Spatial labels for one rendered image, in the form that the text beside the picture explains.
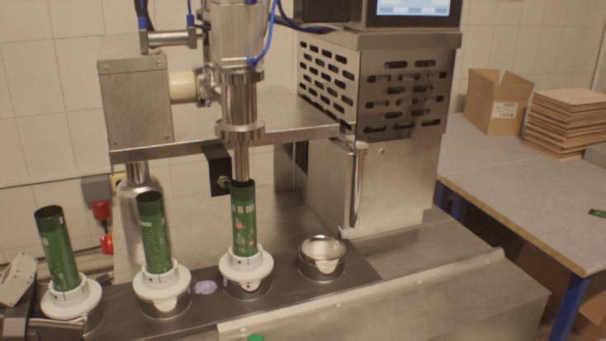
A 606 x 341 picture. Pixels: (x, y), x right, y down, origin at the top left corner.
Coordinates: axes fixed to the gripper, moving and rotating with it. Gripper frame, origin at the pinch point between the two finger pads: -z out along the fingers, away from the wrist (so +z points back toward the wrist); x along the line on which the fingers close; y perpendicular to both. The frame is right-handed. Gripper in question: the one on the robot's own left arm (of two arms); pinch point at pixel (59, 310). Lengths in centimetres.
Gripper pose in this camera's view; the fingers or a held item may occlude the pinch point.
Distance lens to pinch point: 61.4
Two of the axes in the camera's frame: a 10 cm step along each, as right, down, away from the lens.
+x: 3.7, 3.9, -8.4
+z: -8.9, -1.0, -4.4
